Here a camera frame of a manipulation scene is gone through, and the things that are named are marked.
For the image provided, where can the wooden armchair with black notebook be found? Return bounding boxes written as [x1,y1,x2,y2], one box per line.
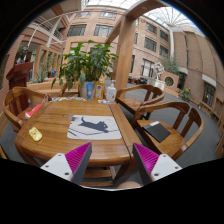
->
[131,101,205,161]

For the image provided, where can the yellow flowering plant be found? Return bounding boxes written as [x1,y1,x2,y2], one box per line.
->
[181,87,193,103]

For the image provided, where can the dark red wooden lectern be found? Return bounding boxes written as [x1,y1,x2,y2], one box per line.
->
[5,61,34,90]

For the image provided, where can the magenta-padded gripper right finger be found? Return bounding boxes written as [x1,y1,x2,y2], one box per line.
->
[132,142,183,186]

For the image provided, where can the white sculpture on pedestal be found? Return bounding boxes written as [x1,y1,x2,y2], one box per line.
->
[147,61,167,90]

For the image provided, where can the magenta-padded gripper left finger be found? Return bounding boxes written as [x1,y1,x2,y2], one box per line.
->
[40,142,93,186]

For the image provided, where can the yellow bottle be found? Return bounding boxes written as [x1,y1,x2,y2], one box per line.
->
[95,79,104,100]

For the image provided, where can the red packet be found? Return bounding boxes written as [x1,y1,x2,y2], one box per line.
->
[24,103,44,120]

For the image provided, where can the white pump bottle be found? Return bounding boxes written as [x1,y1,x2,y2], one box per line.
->
[105,79,117,103]

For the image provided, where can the long wooden planter box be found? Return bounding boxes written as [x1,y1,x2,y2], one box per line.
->
[26,78,64,98]

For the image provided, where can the blue tube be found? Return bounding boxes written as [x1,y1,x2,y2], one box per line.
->
[86,81,95,101]

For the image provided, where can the wooden chair behind plant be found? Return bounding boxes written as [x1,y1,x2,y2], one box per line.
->
[59,80,81,98]

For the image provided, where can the dark bust statue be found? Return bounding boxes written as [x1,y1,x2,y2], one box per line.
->
[15,44,29,65]

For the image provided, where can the black notebook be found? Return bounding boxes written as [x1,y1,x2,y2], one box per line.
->
[142,120,172,144]

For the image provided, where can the wooden armchair with red packet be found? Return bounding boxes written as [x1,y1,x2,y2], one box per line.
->
[2,86,48,133]

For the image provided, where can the empty wooden armchair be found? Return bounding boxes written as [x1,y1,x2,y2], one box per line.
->
[115,83,166,116]

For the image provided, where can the bunch of keys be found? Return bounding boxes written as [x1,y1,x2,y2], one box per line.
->
[41,94,53,103]

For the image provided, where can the white cat-print mouse pad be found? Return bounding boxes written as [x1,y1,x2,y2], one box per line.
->
[67,114,123,141]

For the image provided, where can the green potted plant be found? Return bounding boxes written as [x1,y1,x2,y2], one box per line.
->
[50,39,119,99]

